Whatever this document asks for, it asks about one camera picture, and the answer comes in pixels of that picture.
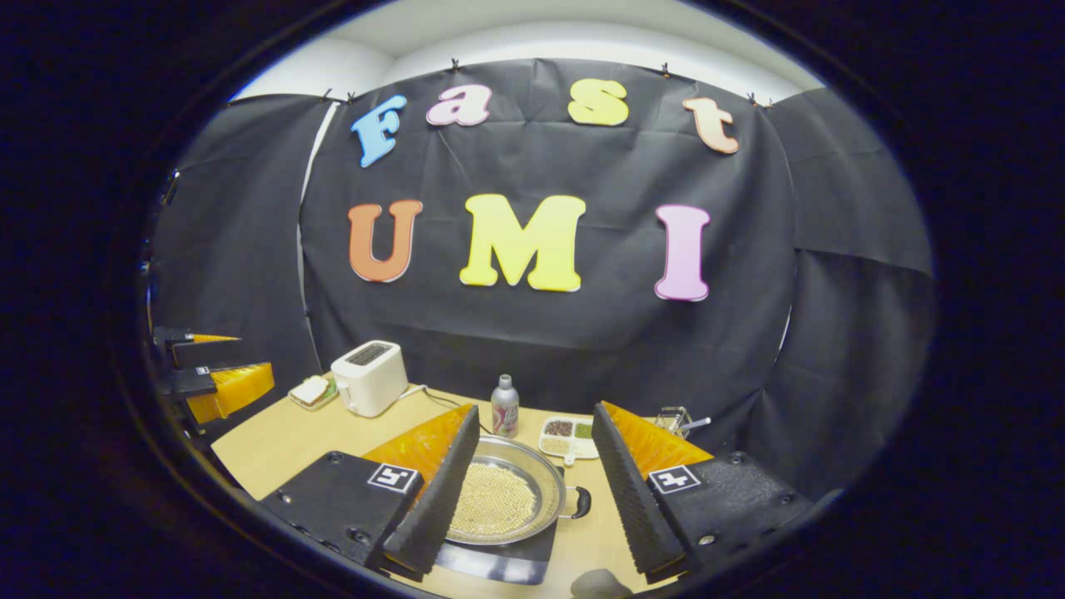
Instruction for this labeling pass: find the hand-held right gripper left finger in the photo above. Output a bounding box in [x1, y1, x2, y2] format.
[260, 404, 482, 581]

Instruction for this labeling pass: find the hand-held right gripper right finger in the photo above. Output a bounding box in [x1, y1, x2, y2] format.
[592, 401, 816, 583]

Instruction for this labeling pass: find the black induction cooktop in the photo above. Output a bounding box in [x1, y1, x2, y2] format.
[434, 466, 567, 586]

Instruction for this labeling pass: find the stainless steel pot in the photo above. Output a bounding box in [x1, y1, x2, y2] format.
[445, 435, 592, 547]

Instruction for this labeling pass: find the pile of soybeans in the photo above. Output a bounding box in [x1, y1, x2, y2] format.
[449, 462, 539, 536]

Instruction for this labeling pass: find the white rectangular plate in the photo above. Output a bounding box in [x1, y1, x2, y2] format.
[288, 374, 339, 412]

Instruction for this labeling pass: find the white divided dish with beans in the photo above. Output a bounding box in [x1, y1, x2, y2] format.
[537, 415, 600, 463]

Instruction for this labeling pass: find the silver printed drink bottle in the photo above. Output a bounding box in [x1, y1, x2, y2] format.
[491, 374, 520, 439]

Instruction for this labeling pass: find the white toaster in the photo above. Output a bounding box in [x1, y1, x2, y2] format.
[330, 339, 409, 418]

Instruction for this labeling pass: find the metal wire utensil rack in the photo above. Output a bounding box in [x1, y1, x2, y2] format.
[656, 406, 712, 440]

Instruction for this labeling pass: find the black power cable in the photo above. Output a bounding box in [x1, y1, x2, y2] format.
[424, 391, 496, 435]

